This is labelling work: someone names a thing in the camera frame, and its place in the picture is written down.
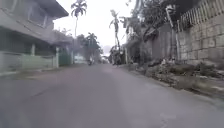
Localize dark bush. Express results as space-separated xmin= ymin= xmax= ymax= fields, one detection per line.
xmin=108 ymin=46 xmax=126 ymax=66

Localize vehicle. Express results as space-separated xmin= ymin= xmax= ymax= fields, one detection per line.
xmin=87 ymin=57 xmax=94 ymax=66

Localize clump of green trees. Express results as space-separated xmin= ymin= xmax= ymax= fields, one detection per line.
xmin=76 ymin=32 xmax=104 ymax=63

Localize white fence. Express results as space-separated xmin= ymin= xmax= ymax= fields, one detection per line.
xmin=73 ymin=53 xmax=88 ymax=65

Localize pale multi-storey building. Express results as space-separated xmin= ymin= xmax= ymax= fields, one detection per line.
xmin=121 ymin=0 xmax=148 ymax=64

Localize grey asphalt road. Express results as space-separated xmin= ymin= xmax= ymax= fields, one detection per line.
xmin=0 ymin=63 xmax=224 ymax=128

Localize thin palm tree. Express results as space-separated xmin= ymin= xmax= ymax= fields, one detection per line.
xmin=108 ymin=9 xmax=122 ymax=51

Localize green gate with roof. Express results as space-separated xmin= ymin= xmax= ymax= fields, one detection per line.
xmin=53 ymin=29 xmax=75 ymax=67

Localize tall palm tree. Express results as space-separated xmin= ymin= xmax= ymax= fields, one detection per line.
xmin=69 ymin=0 xmax=88 ymax=38

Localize dark overhanging trees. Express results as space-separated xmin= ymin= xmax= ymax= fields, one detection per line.
xmin=124 ymin=0 xmax=201 ymax=41

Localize dirt and rubble verge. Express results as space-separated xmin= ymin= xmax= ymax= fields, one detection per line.
xmin=119 ymin=58 xmax=224 ymax=99

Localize grey concrete building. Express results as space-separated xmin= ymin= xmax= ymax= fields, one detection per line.
xmin=0 ymin=0 xmax=69 ymax=73

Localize grey plaster wall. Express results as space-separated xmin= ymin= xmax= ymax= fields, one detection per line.
xmin=146 ymin=23 xmax=179 ymax=63

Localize block wall with railing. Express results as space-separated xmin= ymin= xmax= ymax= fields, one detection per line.
xmin=175 ymin=0 xmax=224 ymax=68

